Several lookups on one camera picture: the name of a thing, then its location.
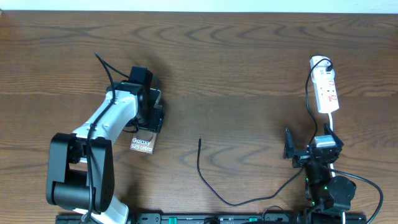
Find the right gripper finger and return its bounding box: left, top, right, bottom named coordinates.
left=323, top=123, right=344, bottom=147
left=283, top=128, right=295, bottom=159

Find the Galaxy S25 Ultra smartphone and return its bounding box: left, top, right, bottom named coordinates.
left=129, top=88, right=162, bottom=156

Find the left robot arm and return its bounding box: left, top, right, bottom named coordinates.
left=46, top=66, right=164, bottom=223

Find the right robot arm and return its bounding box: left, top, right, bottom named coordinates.
left=283, top=123, right=356, bottom=223

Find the white USB charger adapter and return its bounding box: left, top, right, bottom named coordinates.
left=310, top=55, right=335, bottom=83

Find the white power strip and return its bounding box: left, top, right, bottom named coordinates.
left=313, top=79, right=340, bottom=114

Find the white power strip cord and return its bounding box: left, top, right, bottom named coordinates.
left=327, top=112, right=346, bottom=224

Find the black USB charging cable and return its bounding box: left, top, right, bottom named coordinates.
left=196, top=57, right=334, bottom=207

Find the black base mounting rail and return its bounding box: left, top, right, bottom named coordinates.
left=55, top=212, right=367, bottom=224

